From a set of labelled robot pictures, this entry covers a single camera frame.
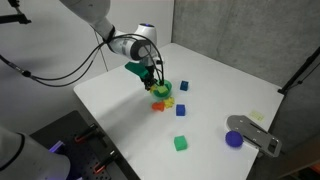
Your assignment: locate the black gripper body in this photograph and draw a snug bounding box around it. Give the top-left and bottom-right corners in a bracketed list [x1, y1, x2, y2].
[140, 65, 160, 83]

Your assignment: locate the light green cube block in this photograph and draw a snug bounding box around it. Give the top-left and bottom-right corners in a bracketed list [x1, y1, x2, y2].
[157, 85, 169, 95]

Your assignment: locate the green bowl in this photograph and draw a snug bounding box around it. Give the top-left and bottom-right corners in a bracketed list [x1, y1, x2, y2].
[148, 79, 173, 99]

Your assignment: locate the small yellow toy figure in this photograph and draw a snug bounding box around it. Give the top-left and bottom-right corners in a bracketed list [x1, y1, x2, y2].
[163, 96, 176, 109]

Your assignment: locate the dark blue cube block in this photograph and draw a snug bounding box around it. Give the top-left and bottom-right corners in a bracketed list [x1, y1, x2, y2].
[179, 80, 190, 92]

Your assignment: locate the orange toy figure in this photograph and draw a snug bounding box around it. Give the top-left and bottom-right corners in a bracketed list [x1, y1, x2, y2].
[151, 101, 166, 112]

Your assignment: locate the green hexagonal block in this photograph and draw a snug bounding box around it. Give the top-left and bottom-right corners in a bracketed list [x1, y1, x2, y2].
[173, 135, 188, 152]

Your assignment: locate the yellow sticky note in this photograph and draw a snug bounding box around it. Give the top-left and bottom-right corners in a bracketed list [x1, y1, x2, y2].
[249, 110, 265, 122]

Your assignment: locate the black perforated base board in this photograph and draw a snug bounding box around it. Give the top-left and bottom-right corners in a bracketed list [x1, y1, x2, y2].
[29, 109, 141, 180]

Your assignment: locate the gray metal plate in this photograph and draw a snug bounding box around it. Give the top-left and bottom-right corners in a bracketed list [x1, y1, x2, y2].
[226, 114, 283, 159]

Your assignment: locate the black stand pole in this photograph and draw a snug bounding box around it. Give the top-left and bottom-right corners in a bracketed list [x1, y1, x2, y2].
[277, 44, 320, 95]

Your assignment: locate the black clamp with orange handle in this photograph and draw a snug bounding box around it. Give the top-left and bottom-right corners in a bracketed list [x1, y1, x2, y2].
[73, 123, 99, 144]
[92, 150, 120, 175]

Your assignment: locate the long black cable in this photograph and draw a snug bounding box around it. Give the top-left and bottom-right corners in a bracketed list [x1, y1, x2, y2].
[0, 54, 111, 88]

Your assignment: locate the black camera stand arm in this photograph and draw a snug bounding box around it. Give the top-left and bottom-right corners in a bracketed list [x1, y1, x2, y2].
[0, 0, 33, 25]

